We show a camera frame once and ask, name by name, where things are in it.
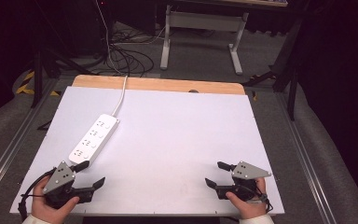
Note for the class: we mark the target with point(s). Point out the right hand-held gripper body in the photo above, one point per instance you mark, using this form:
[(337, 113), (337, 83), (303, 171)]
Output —
[(248, 171)]

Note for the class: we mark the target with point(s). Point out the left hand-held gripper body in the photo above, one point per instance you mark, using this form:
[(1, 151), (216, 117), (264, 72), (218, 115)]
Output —
[(59, 179)]

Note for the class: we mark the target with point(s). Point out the white power strip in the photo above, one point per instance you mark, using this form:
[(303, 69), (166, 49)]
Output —
[(93, 140)]

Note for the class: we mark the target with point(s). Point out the person's left hand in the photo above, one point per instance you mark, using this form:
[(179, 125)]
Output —
[(49, 207)]

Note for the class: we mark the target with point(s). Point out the person's right hand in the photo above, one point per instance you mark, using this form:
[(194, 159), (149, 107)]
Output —
[(245, 207)]

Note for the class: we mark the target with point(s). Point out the white table board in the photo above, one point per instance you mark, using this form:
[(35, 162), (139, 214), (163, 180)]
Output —
[(174, 146)]

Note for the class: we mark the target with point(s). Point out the yellow black floor tape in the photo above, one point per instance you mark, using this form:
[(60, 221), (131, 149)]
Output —
[(24, 88)]

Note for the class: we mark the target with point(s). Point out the black metal stand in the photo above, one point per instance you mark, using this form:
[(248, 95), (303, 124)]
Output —
[(292, 84), (38, 74)]

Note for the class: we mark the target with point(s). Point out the dark equipment box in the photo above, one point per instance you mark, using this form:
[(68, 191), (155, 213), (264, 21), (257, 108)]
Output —
[(84, 28)]

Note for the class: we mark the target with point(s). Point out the aluminium floor rail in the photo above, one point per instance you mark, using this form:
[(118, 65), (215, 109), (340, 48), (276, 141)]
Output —
[(15, 140), (304, 161)]

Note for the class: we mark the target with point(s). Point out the white table frame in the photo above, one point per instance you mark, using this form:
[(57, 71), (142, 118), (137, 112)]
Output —
[(203, 20)]

